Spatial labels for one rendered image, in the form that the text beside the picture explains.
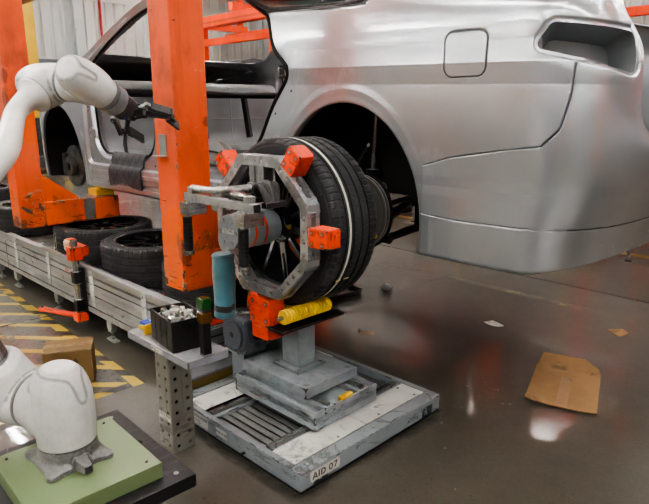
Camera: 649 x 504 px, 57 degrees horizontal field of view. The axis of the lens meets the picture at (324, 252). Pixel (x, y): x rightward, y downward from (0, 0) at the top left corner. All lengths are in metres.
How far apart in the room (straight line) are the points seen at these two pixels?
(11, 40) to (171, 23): 1.93
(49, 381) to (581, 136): 1.68
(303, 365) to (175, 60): 1.34
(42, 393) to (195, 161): 1.21
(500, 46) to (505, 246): 0.65
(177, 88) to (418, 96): 0.95
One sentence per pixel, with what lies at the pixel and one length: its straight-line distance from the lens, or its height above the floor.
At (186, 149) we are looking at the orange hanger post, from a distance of 2.53.
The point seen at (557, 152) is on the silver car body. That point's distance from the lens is 2.01.
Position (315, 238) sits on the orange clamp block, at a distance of 2.05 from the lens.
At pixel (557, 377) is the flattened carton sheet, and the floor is 0.01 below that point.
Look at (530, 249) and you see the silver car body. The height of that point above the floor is 0.84.
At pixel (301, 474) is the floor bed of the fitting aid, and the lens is 2.16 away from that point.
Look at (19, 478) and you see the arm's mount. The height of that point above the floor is 0.35.
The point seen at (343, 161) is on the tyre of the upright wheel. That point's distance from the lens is 2.24.
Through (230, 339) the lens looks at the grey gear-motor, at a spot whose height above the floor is 0.29.
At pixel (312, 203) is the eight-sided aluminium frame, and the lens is 2.08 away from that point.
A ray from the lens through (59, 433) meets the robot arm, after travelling 1.76.
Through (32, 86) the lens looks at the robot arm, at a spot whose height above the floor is 1.35.
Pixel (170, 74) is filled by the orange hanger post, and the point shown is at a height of 1.42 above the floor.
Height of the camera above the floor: 1.29
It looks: 14 degrees down
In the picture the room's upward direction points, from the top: straight up
